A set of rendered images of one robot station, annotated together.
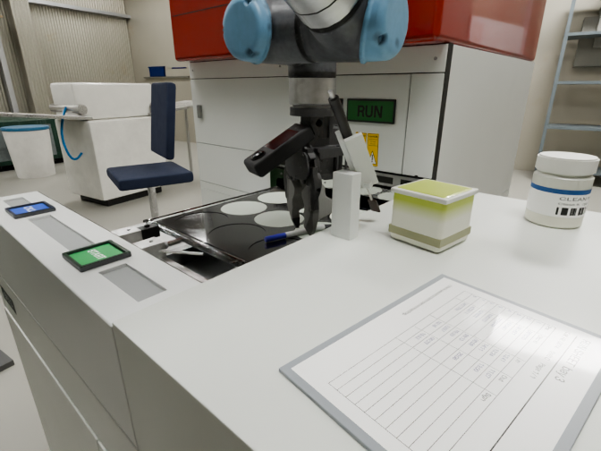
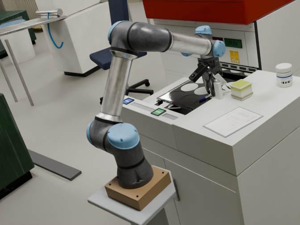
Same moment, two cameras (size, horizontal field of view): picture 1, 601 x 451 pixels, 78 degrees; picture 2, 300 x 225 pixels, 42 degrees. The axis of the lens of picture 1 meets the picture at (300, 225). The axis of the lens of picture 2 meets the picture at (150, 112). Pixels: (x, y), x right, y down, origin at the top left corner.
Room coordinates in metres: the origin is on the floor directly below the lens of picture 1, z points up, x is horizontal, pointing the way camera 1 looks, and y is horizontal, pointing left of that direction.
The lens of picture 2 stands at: (-1.26, -0.18, 1.81)
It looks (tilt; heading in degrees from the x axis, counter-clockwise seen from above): 26 degrees down; 16
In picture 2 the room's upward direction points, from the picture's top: 14 degrees counter-clockwise
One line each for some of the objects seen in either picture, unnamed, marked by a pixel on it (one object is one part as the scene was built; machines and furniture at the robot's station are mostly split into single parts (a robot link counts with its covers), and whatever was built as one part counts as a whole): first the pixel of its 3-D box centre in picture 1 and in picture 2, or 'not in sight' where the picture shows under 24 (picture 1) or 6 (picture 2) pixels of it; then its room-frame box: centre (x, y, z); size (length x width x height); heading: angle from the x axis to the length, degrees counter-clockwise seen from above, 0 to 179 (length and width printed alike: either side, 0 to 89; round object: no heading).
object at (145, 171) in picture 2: not in sight; (132, 167); (0.01, 0.30, 0.93); 0.15 x 0.15 x 0.10
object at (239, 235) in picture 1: (279, 219); (203, 90); (0.71, 0.04, 0.90); 0.34 x 0.34 x 0.01; 49
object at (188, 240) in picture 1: (203, 247); (179, 105); (0.57, 0.16, 0.90); 0.38 x 0.01 x 0.01; 49
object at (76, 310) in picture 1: (70, 276); (145, 118); (0.48, 0.33, 0.89); 0.55 x 0.09 x 0.14; 49
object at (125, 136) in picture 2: not in sight; (124, 143); (0.01, 0.30, 1.04); 0.13 x 0.12 x 0.14; 53
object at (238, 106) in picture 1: (285, 138); (202, 51); (1.00, 0.04, 1.02); 0.81 x 0.03 x 0.40; 49
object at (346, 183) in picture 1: (353, 183); (219, 84); (0.46, -0.07, 1.03); 0.06 x 0.04 x 0.13; 139
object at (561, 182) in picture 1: (559, 189); (284, 75); (0.51, -0.36, 1.01); 0.07 x 0.07 x 0.10
